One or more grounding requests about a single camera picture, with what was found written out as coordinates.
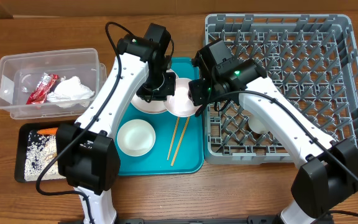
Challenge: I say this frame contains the spilled rice and food scraps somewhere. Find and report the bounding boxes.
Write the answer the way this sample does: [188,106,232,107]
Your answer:
[24,129,57,182]

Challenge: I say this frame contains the red snack wrapper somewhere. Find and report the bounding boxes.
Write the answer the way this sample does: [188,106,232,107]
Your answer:
[26,73,60,105]

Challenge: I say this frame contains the pink plate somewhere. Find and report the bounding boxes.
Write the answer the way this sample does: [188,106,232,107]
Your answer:
[131,68,180,114]

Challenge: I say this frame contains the white napkin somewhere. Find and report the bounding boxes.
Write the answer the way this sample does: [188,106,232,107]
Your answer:
[47,76,94,108]

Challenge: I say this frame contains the wooden chopstick right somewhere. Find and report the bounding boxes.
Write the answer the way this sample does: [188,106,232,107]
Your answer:
[170,117,190,167]

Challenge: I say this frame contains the orange carrot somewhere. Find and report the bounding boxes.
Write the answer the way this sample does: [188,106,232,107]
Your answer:
[37,128,58,135]

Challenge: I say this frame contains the black tray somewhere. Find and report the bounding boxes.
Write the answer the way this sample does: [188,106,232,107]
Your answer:
[14,120,75,183]

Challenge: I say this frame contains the white bowl with food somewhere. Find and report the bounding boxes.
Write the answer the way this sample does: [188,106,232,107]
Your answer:
[116,119,156,157]

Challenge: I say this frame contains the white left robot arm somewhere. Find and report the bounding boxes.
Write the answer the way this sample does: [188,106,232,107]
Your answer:
[55,34,176,223]

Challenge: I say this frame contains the white cup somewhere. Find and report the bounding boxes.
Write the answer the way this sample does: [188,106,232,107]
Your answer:
[248,115,269,134]

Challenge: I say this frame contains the pink shallow bowl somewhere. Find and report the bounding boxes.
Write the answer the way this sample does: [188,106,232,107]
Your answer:
[163,78,200,118]

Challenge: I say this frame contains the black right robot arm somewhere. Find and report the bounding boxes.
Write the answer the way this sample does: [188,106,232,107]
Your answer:
[189,58,358,223]

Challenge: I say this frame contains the grey dishwasher rack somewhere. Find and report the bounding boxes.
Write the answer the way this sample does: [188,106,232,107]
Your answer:
[203,14,358,165]

